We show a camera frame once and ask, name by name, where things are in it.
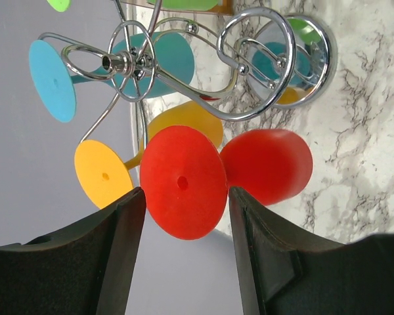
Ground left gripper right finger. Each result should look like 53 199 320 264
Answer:
229 187 394 314

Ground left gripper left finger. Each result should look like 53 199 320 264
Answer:
0 188 146 314

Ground orange plastic wine glass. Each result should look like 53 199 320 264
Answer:
74 101 223 209

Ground red plastic wine glass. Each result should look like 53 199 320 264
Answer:
140 125 313 240

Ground blue plastic wine glass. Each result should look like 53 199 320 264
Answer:
28 31 195 123

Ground green plastic wine glass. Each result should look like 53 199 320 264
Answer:
47 0 218 12

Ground chrome wine glass rack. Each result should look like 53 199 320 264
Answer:
39 0 338 155

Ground wooden shelf rack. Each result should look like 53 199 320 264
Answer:
160 0 234 16

